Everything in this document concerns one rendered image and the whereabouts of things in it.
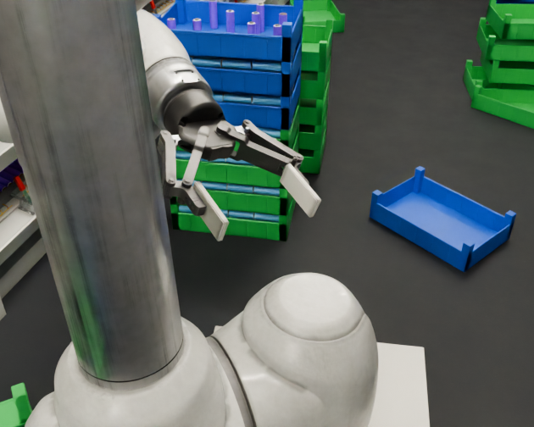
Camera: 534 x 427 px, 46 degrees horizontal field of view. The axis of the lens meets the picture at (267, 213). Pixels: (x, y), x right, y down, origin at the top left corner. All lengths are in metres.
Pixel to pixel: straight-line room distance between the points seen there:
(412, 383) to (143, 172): 0.61
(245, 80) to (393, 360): 0.70
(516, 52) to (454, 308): 1.13
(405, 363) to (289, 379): 0.36
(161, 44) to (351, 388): 0.51
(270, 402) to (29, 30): 0.43
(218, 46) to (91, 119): 0.96
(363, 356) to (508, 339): 0.80
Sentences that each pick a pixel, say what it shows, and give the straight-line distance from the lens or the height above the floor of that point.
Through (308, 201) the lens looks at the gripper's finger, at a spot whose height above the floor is 0.56.
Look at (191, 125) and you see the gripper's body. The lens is 0.82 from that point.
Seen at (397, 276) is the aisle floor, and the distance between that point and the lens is 1.54.
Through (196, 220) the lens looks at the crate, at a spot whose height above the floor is 0.04.
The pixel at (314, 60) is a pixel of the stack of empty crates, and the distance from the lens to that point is 1.72.
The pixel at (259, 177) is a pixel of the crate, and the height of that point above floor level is 0.19.
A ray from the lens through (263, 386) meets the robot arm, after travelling 0.67.
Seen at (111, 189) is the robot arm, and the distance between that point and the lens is 0.46.
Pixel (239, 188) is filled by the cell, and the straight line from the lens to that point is 1.55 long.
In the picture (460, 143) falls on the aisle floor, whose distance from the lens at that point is 2.12.
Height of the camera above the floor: 1.00
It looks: 36 degrees down
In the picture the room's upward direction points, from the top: straight up
